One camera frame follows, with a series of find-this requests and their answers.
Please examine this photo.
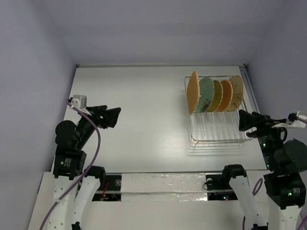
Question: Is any metal wire dish rack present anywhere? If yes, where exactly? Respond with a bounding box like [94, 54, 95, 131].
[185, 75, 249, 145]

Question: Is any aluminium table side rail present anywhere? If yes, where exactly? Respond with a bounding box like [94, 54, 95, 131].
[239, 65, 260, 113]

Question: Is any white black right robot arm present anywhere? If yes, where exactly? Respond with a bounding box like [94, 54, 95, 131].
[221, 110, 307, 230]

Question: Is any yellow green woven plate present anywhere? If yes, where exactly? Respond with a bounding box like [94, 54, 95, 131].
[207, 80, 223, 112]

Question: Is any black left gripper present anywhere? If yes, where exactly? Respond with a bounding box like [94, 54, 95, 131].
[76, 104, 120, 147]

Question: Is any round orange woven plate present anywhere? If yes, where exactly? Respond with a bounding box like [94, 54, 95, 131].
[216, 80, 233, 112]

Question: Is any white foam front board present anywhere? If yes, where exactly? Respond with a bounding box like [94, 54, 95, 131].
[120, 173, 207, 202]

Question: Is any square orange woven plate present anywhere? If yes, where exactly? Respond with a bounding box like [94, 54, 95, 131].
[187, 71, 200, 115]

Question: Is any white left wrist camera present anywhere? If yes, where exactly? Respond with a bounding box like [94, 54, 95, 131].
[68, 95, 87, 110]

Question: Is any green ceramic flower plate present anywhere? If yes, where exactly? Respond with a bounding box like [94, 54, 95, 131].
[195, 77, 214, 113]

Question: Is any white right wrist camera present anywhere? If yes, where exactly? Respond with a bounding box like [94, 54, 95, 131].
[272, 110, 307, 129]

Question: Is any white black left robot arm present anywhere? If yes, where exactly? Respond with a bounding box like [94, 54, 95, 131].
[40, 103, 121, 230]

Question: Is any beige wooden patterned plate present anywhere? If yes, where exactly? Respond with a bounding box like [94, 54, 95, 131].
[227, 75, 244, 112]

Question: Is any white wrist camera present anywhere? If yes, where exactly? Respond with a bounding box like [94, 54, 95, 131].
[68, 95, 87, 110]
[272, 110, 307, 129]

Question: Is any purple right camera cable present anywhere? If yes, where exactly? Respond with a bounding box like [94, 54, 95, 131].
[241, 115, 307, 230]

